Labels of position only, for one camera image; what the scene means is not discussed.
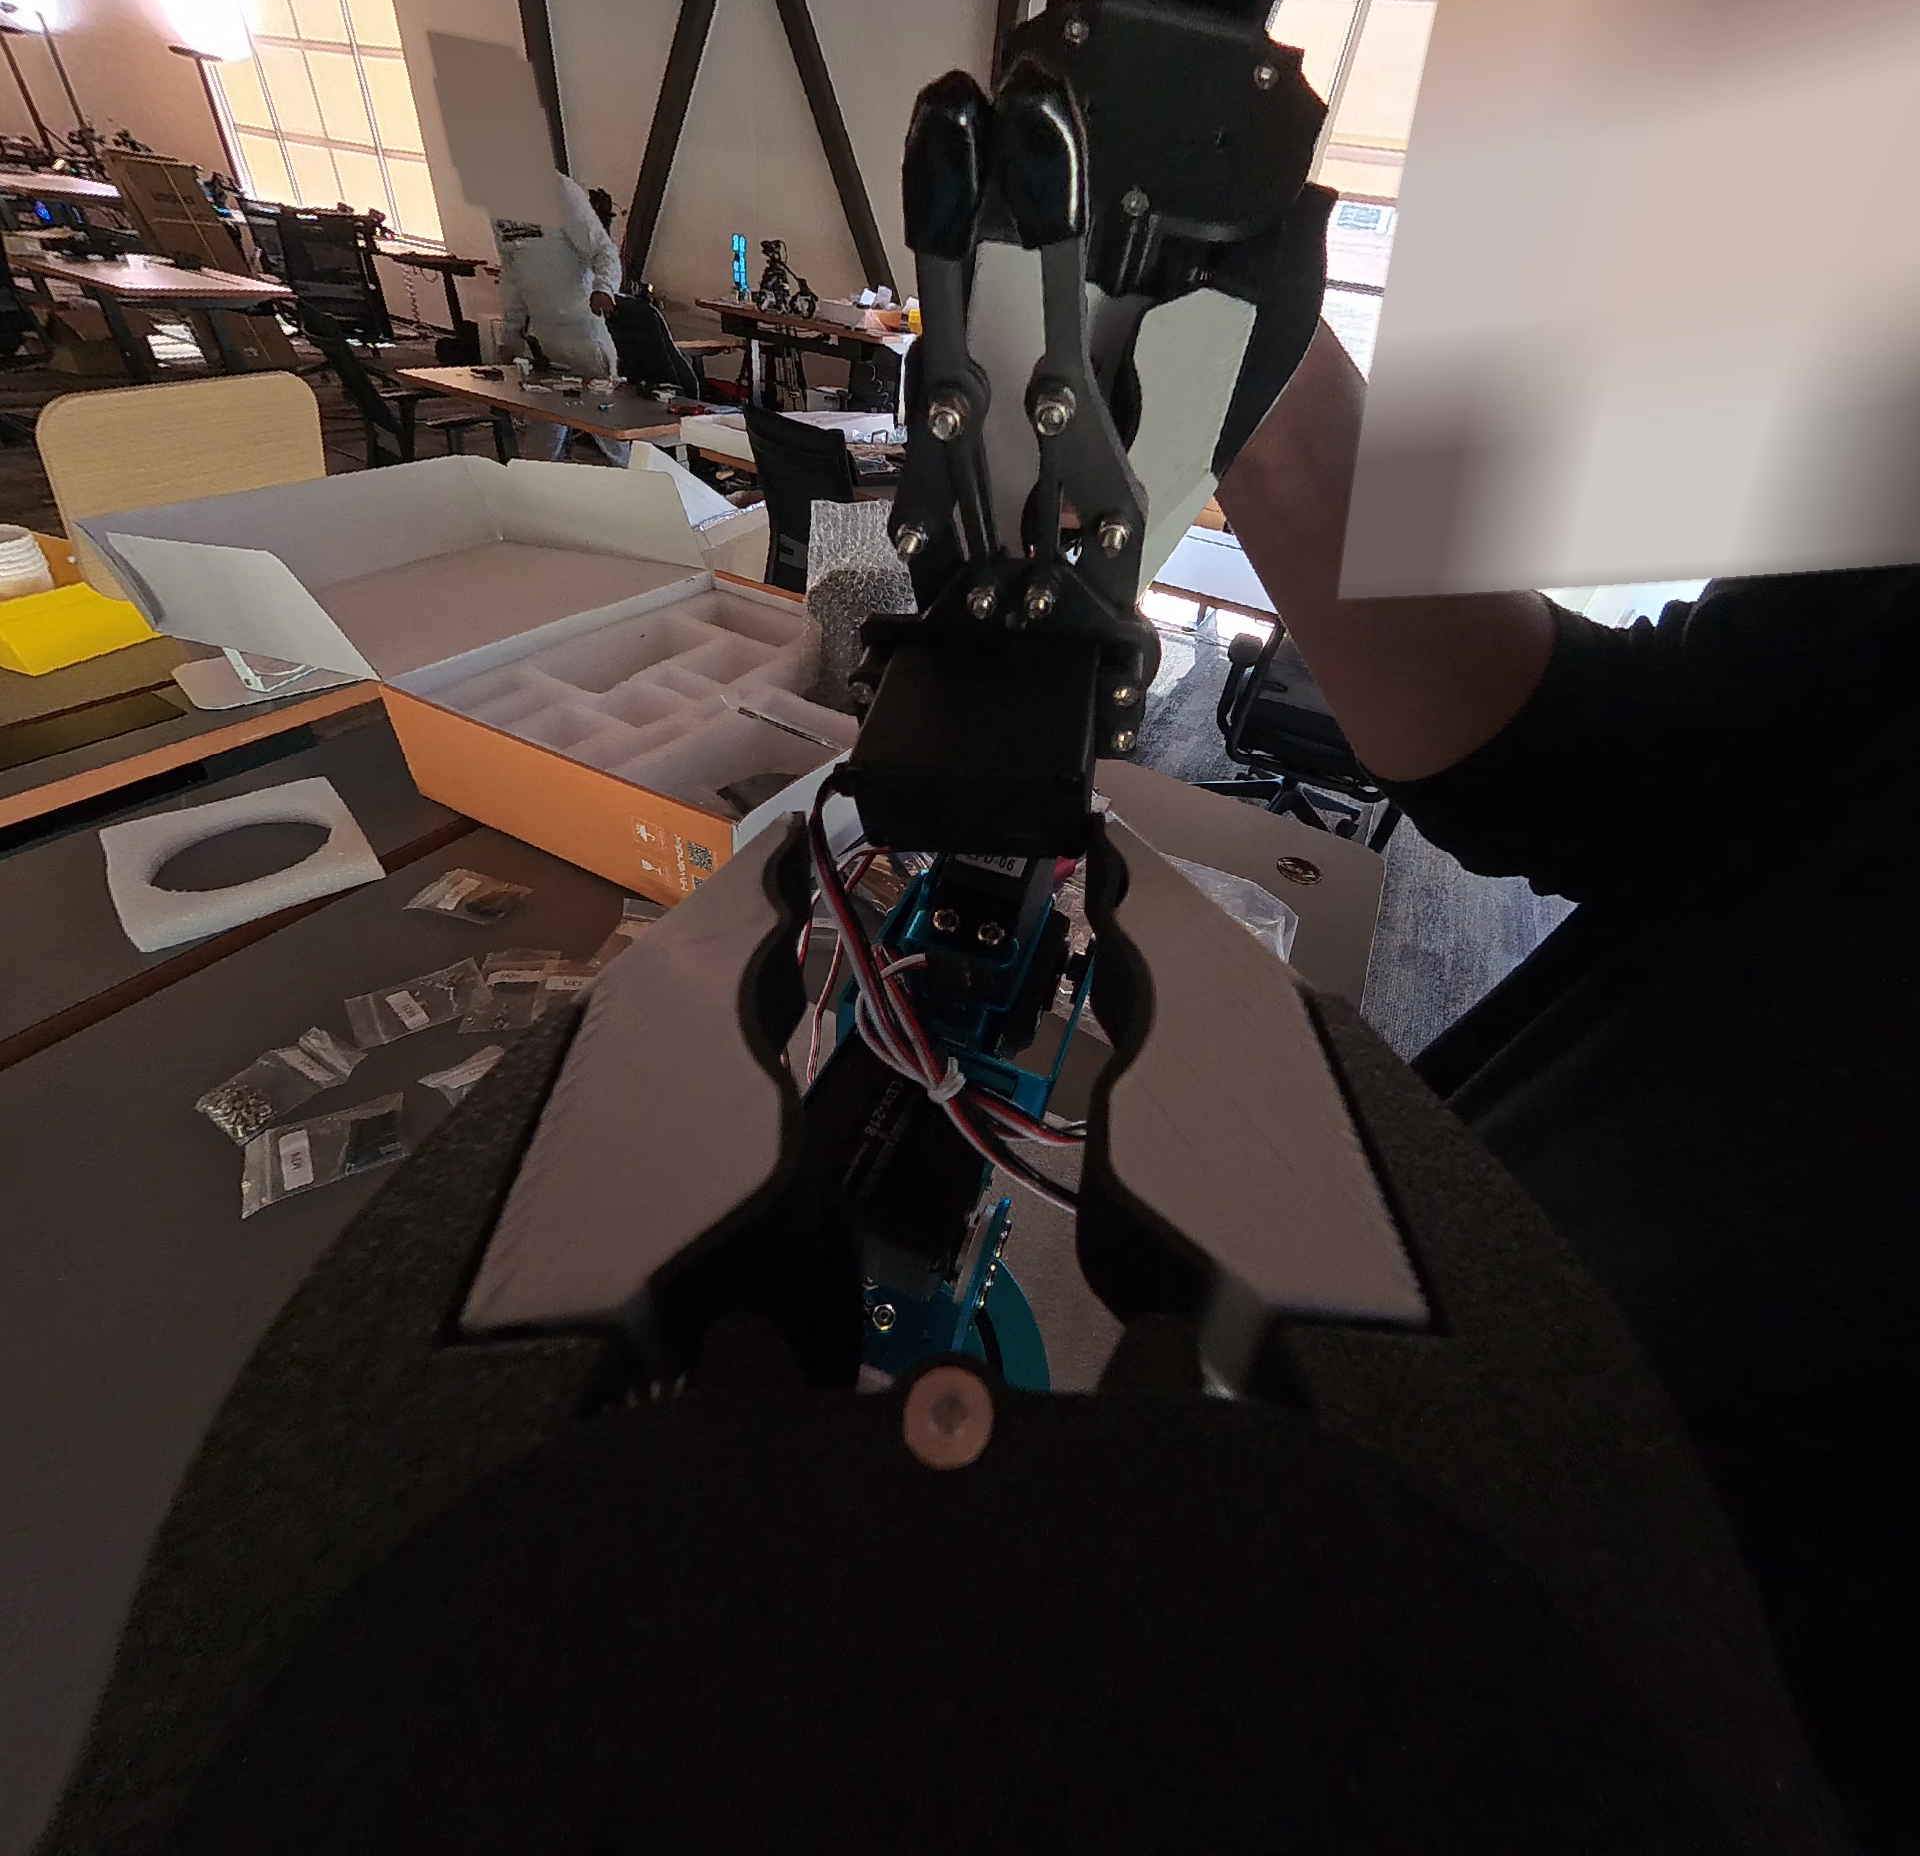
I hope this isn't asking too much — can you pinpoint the yellow plastic tray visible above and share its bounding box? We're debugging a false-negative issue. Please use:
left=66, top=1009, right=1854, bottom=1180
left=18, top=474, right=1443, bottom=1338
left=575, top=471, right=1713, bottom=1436
left=0, top=581, right=160, bottom=676

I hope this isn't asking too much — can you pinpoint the orange white cardboard box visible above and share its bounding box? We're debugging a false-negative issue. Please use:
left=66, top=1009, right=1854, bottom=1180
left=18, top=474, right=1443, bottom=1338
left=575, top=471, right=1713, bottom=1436
left=73, top=452, right=902, bottom=905

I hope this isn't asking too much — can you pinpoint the blue toy robot arm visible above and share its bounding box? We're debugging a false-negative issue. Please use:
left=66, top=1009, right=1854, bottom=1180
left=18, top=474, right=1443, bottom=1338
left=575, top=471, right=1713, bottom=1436
left=803, top=69, right=1158, bottom=1392

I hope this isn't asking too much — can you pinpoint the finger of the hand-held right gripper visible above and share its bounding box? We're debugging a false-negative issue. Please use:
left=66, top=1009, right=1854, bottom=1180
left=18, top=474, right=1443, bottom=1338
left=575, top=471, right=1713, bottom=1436
left=1104, top=294, right=1262, bottom=601
left=960, top=242, right=1055, bottom=558

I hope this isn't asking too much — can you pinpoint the person's right forearm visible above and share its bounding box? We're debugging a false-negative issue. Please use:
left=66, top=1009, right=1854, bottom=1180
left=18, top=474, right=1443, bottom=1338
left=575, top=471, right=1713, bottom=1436
left=1215, top=317, right=1569, bottom=784

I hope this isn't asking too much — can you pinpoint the pile of small screw bags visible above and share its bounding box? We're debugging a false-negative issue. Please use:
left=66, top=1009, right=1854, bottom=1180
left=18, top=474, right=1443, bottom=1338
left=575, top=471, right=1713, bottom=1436
left=194, top=866, right=669, bottom=1219

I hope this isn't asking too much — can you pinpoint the beige wooden chair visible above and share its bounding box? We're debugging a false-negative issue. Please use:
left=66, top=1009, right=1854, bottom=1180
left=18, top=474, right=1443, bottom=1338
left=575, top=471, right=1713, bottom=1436
left=33, top=370, right=329, bottom=567

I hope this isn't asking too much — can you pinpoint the white foam frame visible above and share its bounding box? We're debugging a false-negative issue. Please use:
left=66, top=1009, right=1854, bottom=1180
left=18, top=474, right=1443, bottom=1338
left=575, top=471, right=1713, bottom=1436
left=97, top=776, right=389, bottom=958

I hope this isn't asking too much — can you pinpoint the bubble wrap roll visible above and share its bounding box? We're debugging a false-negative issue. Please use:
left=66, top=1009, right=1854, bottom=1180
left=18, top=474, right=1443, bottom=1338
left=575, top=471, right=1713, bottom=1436
left=807, top=496, right=920, bottom=676

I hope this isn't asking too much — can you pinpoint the brown background table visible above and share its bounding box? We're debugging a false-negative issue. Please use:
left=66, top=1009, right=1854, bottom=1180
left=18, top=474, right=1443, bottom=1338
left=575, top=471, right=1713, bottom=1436
left=399, top=362, right=691, bottom=439

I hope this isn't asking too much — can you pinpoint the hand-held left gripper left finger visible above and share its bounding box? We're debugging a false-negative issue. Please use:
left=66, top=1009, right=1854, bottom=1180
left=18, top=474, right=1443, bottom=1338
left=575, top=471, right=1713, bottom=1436
left=453, top=813, right=814, bottom=1343

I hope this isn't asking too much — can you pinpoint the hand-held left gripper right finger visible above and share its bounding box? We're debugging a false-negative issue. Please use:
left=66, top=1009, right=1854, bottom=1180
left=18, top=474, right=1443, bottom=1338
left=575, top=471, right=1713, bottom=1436
left=1076, top=813, right=1435, bottom=1331

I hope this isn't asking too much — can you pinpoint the grey desk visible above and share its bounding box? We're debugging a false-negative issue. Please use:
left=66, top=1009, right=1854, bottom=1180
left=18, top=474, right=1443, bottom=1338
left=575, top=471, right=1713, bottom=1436
left=0, top=685, right=1391, bottom=1856

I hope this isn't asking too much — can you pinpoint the person's black shirt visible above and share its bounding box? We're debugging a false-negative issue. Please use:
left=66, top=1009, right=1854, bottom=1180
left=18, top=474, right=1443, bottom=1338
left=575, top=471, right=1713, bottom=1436
left=1350, top=572, right=1920, bottom=1856

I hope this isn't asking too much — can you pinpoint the black office chair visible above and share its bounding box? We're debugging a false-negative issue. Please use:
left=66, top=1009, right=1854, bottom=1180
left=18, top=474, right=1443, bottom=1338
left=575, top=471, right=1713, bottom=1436
left=1223, top=625, right=1403, bottom=844
left=743, top=404, right=857, bottom=598

